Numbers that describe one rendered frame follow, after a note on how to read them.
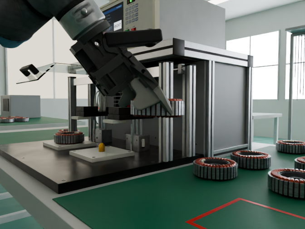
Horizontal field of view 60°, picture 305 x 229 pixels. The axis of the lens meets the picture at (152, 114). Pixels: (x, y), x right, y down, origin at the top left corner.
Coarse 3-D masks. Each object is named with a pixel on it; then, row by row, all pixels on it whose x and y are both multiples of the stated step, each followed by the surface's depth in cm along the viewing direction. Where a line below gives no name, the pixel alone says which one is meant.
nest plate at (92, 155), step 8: (72, 152) 83; (80, 152) 82; (88, 152) 82; (96, 152) 82; (104, 152) 82; (112, 152) 82; (120, 152) 82; (128, 152) 82; (88, 160) 75; (96, 160) 74
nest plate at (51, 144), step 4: (84, 140) 107; (44, 144) 101; (48, 144) 98; (52, 144) 97; (56, 144) 97; (60, 144) 97; (64, 144) 97; (68, 144) 97; (72, 144) 97; (76, 144) 97; (80, 144) 97; (84, 144) 98; (88, 144) 99; (92, 144) 100; (52, 148) 96; (56, 148) 93; (60, 148) 92; (64, 148) 93; (68, 148) 94; (72, 148) 95
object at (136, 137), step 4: (128, 136) 93; (136, 136) 90; (140, 136) 89; (144, 136) 91; (148, 136) 92; (128, 140) 93; (136, 140) 90; (140, 140) 90; (148, 140) 92; (128, 144) 93; (136, 144) 90; (140, 144) 90; (148, 144) 92; (128, 148) 93; (136, 148) 90; (140, 148) 90; (144, 148) 91; (148, 148) 92
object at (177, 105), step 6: (132, 102) 53; (174, 102) 51; (180, 102) 52; (132, 108) 53; (150, 108) 50; (156, 108) 50; (162, 108) 50; (174, 108) 51; (180, 108) 52; (138, 114) 51; (144, 114) 50; (150, 114) 50; (156, 114) 50; (162, 114) 50; (168, 114) 50; (174, 114) 51; (180, 114) 52
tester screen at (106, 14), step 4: (116, 8) 98; (120, 8) 96; (104, 12) 104; (108, 12) 102; (112, 12) 100; (116, 12) 98; (120, 12) 96; (108, 16) 102; (112, 16) 100; (116, 16) 98; (120, 16) 96; (108, 20) 102; (112, 20) 100; (116, 20) 98; (104, 32) 105
